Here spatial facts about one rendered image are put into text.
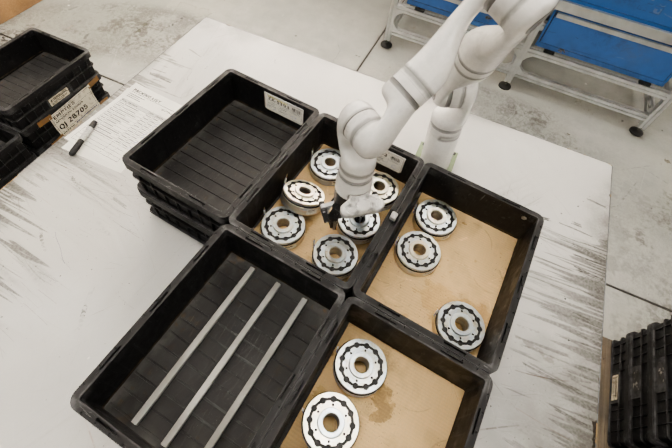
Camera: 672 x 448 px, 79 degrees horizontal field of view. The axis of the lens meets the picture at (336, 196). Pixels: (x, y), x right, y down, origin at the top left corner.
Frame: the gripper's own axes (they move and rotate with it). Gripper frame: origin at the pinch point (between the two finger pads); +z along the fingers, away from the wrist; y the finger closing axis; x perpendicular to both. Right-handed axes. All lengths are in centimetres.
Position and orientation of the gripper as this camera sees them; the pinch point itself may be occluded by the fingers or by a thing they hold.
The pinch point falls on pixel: (345, 221)
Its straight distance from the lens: 97.3
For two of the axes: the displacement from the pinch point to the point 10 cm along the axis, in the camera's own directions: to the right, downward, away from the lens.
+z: -0.9, 5.6, 8.2
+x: 2.7, 8.1, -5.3
